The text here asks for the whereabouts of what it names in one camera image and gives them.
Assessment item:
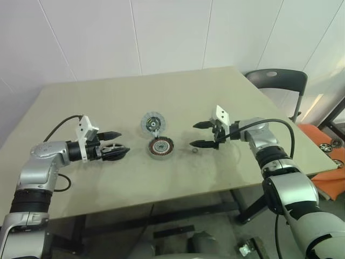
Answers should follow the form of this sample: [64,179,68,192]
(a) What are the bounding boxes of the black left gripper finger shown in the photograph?
[101,147,131,162]
[97,130,122,141]

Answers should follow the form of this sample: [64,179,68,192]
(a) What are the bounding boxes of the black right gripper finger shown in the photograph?
[189,139,219,149]
[192,121,215,130]

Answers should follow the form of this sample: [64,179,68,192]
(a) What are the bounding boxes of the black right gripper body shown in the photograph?
[212,122,230,151]

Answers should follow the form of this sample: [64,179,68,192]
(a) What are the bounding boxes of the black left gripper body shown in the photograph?
[86,134,105,163]

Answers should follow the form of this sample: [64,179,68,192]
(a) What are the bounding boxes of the motor stator copper windings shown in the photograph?
[147,136,175,161]

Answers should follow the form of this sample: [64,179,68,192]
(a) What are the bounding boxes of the black folding chair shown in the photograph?
[244,69,308,124]

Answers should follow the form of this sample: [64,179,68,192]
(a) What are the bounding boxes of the small metal caster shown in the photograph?
[236,237,261,257]

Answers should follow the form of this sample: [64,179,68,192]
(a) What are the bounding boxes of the dark metal rack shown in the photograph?
[316,94,345,130]

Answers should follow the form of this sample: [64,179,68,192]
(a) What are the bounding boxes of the orange cloth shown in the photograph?
[298,123,345,202]

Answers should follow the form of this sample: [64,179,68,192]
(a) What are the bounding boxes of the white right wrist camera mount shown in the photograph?
[210,105,231,135]

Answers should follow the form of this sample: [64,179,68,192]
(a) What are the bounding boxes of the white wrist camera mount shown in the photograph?
[210,105,231,135]
[74,115,100,163]

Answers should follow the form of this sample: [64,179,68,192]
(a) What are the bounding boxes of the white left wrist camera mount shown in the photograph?
[74,115,100,163]

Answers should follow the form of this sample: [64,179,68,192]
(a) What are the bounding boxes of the thin black cable loop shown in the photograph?
[54,172,72,193]

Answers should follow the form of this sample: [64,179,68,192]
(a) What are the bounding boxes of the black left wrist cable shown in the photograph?
[43,115,83,142]

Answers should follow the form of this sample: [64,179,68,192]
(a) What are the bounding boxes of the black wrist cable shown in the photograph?
[225,118,296,160]
[43,115,83,142]

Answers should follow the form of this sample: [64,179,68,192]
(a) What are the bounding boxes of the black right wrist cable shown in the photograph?
[225,118,296,160]

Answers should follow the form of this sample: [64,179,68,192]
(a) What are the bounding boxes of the black floor cable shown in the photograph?
[134,203,156,259]

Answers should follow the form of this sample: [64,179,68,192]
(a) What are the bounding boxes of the black metal table frame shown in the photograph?
[48,186,271,243]

